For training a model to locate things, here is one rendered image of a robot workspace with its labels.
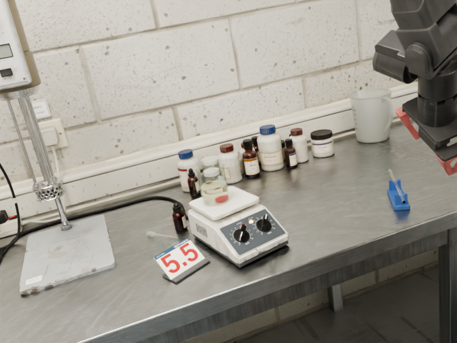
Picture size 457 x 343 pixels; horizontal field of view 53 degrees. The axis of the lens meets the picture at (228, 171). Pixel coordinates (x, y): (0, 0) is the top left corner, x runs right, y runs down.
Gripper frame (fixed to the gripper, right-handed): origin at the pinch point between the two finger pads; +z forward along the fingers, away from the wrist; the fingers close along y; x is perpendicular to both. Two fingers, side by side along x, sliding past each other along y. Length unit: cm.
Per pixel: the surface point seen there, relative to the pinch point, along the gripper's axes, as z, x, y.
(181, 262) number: 10, -50, -7
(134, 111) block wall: 14, -53, -67
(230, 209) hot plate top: 8.0, -37.1, -13.4
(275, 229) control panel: 12.5, -30.3, -7.5
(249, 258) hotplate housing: 10.9, -37.5, -2.5
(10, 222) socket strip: 15, -94, -46
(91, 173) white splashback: 19, -71, -56
